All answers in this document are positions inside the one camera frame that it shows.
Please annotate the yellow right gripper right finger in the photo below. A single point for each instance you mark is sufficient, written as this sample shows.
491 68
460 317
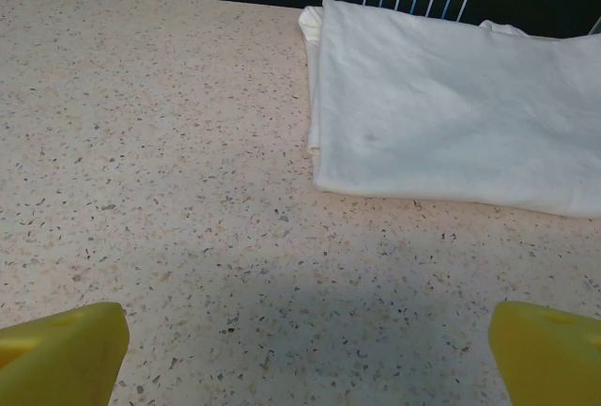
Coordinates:
549 363

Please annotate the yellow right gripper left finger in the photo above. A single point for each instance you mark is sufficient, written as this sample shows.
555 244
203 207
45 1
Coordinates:
61 359

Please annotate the white folded t-shirt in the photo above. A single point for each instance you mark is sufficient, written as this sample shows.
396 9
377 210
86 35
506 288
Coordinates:
446 110

